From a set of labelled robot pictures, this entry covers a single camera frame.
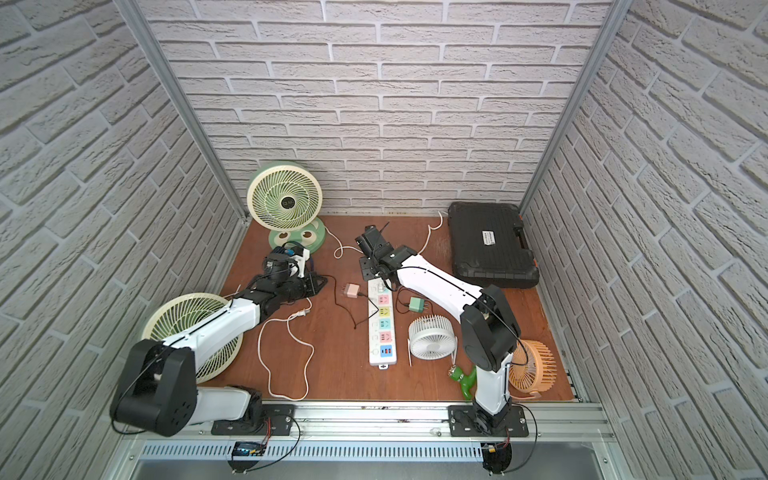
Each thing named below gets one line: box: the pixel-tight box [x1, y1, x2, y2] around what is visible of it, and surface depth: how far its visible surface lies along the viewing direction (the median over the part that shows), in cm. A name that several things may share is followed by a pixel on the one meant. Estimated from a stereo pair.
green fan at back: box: [247, 160, 327, 254], surface depth 94 cm
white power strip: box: [368, 277, 397, 369], surface depth 89 cm
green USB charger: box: [409, 297, 425, 313], surface depth 94 cm
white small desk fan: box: [407, 314, 458, 367], surface depth 80 cm
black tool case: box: [448, 202, 540, 289], surface depth 104 cm
